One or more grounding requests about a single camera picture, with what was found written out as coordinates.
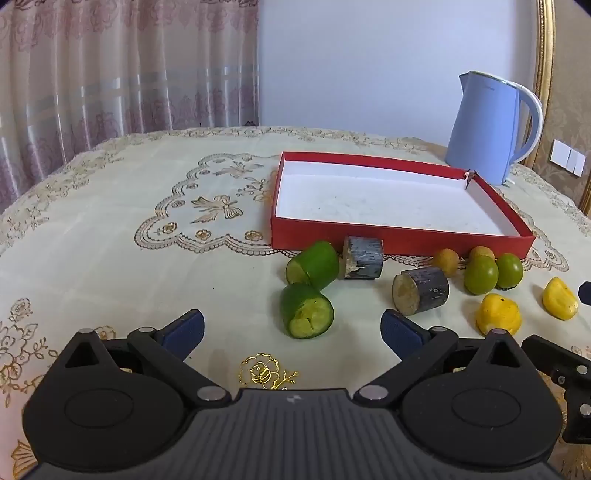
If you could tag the gold wall frame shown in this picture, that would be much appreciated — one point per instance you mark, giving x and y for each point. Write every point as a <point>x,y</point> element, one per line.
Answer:
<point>547,46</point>

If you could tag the white wall switch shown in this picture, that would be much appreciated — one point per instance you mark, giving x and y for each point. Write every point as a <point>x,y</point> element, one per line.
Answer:
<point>560,152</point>
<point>578,162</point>

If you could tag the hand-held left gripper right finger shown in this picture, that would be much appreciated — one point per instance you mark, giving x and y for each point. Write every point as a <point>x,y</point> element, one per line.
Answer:
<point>399,330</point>

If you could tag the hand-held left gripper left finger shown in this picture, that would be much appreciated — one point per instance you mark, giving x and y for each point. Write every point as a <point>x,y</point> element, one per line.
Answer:
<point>184,330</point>

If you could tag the red cardboard box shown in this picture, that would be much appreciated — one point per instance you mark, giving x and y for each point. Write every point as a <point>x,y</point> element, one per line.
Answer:
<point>397,203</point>

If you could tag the brown longan fruit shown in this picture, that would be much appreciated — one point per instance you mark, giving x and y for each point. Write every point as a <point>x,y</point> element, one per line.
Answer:
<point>481,252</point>
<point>447,261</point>

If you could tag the blue electric kettle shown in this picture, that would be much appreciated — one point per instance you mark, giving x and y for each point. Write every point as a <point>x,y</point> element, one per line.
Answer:
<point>480,129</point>

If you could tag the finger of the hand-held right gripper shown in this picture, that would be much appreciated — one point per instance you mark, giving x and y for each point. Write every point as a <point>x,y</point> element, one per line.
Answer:
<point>586,293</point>
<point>572,364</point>

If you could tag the green tomato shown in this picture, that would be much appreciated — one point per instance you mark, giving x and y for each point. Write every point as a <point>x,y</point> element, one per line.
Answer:
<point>510,271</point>
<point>480,275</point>

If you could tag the pink patterned curtain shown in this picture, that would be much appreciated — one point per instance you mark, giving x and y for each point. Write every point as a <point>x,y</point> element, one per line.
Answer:
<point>115,69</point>

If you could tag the yellow fruit piece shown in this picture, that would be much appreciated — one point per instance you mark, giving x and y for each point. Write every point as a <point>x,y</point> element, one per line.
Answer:
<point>498,314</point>
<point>560,297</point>

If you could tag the green cucumber piece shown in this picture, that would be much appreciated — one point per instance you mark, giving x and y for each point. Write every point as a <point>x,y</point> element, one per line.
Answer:
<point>306,311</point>
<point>316,263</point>

